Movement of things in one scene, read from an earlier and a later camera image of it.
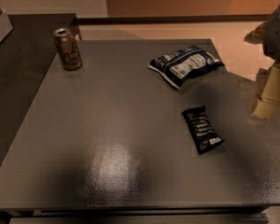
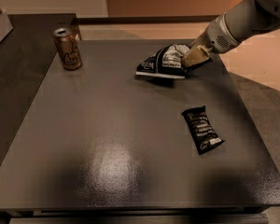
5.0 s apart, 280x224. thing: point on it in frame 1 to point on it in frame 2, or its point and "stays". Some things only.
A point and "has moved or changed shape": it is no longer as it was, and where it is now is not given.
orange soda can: [68, 48] stays
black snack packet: [203, 132] stays
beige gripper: [278, 36] to [217, 36]
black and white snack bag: [175, 67] has moved or changed shape
